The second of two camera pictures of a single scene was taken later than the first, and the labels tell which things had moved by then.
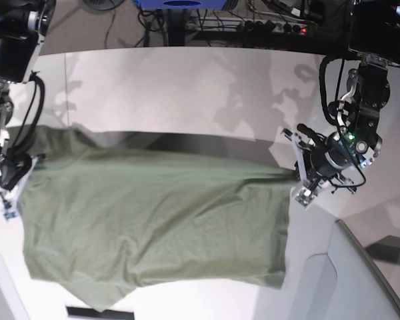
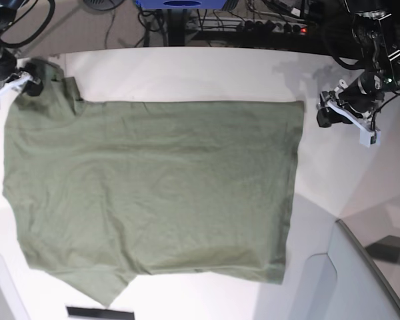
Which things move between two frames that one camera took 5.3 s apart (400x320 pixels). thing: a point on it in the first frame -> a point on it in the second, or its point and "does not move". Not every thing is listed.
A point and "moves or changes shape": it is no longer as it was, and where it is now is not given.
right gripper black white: [325, 163] -> [356, 105]
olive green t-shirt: [106, 211] moves or changes shape
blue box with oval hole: [181, 5] does not move
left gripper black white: [6, 174] -> [0, 83]
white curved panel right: [345, 283] does not move
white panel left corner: [3, 301] does not move
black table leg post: [176, 27] does not move
